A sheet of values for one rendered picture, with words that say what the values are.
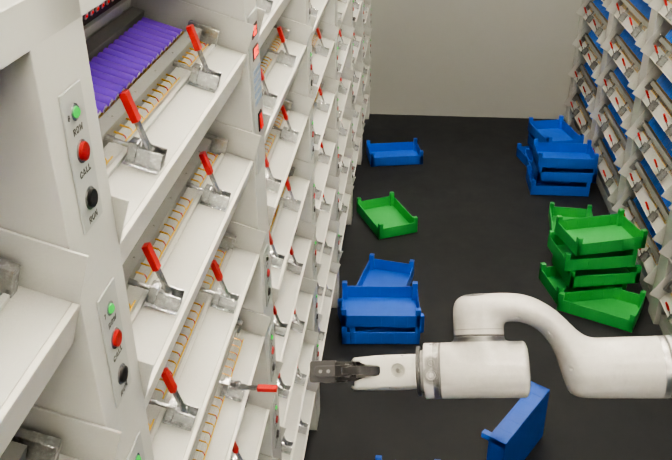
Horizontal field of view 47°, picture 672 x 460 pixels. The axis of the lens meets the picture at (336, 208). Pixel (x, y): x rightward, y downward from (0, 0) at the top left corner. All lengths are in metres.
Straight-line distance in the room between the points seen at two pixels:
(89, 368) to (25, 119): 0.23
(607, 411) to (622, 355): 1.71
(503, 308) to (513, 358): 0.07
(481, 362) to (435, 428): 1.55
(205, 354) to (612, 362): 0.60
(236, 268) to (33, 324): 0.77
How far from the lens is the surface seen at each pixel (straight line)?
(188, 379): 1.16
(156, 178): 0.87
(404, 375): 1.18
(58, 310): 0.68
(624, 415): 2.90
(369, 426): 2.70
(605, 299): 3.44
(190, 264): 1.06
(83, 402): 0.76
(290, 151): 1.85
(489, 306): 1.18
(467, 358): 1.18
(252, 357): 1.50
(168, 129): 0.98
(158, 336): 0.94
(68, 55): 0.65
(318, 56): 2.53
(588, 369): 1.19
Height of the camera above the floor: 1.88
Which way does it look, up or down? 28 degrees down
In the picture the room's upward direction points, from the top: 1 degrees counter-clockwise
